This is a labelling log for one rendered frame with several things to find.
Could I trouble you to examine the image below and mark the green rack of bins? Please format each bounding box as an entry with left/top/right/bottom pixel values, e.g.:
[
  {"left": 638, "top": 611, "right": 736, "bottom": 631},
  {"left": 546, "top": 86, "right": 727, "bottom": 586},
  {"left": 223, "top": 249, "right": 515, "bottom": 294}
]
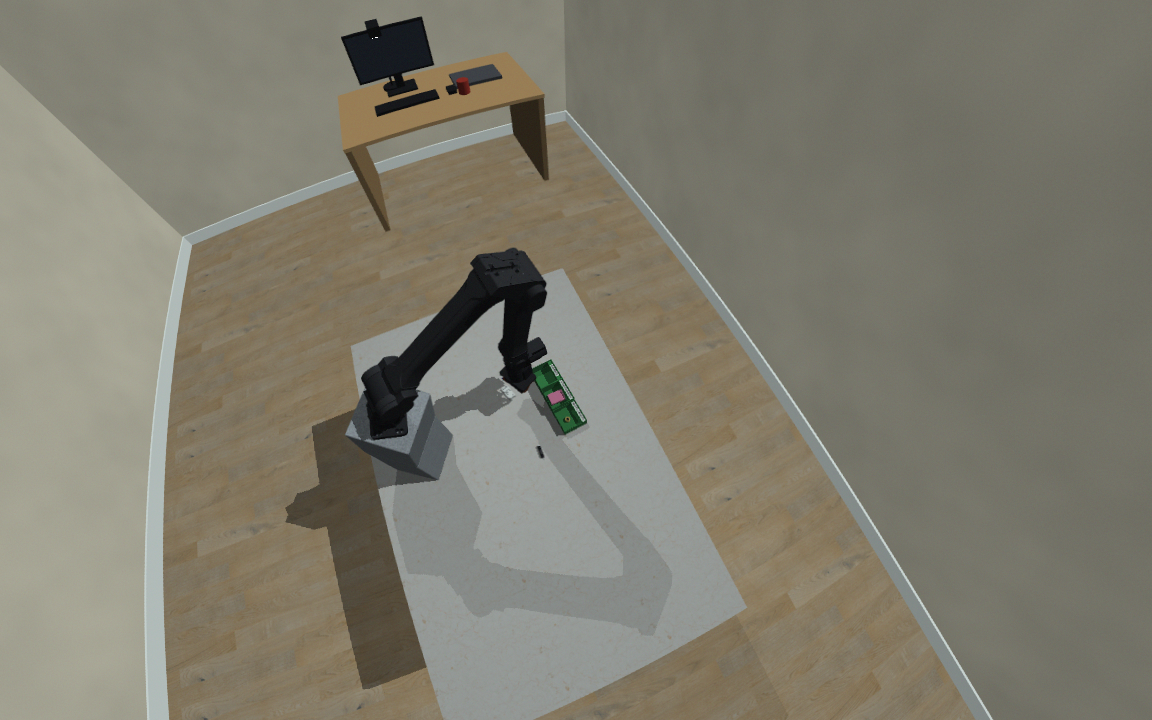
[{"left": 532, "top": 359, "right": 588, "bottom": 435}]

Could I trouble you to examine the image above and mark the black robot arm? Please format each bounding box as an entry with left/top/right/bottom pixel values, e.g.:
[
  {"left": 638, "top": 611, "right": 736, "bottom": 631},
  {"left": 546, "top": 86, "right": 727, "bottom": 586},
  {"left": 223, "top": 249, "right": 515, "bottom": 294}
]
[{"left": 361, "top": 248, "right": 547, "bottom": 440}]

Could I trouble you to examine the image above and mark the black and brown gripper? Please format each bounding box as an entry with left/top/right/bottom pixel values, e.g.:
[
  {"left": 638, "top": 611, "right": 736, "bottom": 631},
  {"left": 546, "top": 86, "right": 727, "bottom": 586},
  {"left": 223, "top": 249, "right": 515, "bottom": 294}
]
[{"left": 499, "top": 367, "right": 536, "bottom": 393}]

